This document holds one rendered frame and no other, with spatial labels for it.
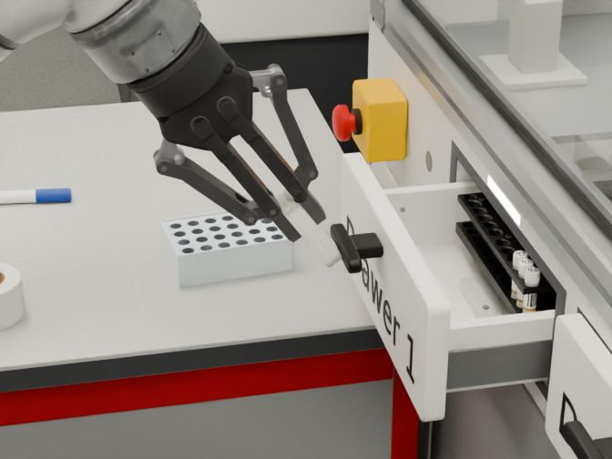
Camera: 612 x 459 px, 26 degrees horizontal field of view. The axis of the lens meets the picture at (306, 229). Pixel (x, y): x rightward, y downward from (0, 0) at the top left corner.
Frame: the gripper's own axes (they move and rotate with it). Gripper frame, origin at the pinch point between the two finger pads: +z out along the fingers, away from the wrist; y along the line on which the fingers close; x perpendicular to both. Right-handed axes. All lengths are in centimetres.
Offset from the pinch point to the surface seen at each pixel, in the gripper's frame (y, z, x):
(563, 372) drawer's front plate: 10.3, 12.0, -19.3
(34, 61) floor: -72, 62, 297
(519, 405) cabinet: 5.2, 22.5, -7.4
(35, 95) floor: -72, 62, 269
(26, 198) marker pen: -29, -1, 43
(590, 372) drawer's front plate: 12.0, 9.7, -23.8
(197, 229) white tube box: -12.9, 7.3, 27.0
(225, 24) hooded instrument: -1, 11, 80
